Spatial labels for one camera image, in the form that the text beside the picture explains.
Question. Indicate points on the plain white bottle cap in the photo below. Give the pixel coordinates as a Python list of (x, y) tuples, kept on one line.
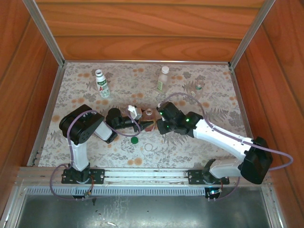
[(165, 69)]

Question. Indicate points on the aluminium table side rail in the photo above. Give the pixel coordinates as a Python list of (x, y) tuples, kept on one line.
[(46, 114), (239, 95)]

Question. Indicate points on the thin aluminium table edge rail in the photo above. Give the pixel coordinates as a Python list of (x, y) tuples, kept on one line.
[(142, 62)]

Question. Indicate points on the long aluminium mounting rail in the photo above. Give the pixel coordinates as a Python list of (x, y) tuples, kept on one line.
[(142, 174)]

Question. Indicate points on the floral patterned tablecloth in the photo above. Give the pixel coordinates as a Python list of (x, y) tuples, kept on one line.
[(166, 152)]

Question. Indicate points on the green bottle cap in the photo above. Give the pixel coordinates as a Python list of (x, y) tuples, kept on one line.
[(134, 140)]

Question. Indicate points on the small clear bottle green band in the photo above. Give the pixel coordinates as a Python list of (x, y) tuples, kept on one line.
[(198, 89)]

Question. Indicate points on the small black controller board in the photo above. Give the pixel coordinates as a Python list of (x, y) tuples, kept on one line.
[(213, 192), (88, 193)]

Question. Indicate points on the aluminium lower frame bar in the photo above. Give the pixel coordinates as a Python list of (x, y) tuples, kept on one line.
[(12, 209), (273, 209)]

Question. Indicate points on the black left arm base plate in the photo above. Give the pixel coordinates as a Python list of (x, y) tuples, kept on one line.
[(97, 177)]

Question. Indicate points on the clear bottle with green label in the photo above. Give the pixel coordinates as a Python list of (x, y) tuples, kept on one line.
[(162, 83)]

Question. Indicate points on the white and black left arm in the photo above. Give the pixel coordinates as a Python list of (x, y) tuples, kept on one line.
[(79, 154)]

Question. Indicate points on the slanted aluminium frame post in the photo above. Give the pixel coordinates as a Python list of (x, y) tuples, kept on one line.
[(45, 33), (251, 35)]

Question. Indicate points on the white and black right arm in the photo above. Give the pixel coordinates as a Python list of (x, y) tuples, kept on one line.
[(223, 140)]

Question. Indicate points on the grey metal sheet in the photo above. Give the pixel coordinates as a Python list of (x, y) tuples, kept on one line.
[(166, 213)]

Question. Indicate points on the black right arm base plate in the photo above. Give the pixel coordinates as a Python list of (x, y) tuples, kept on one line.
[(195, 177)]

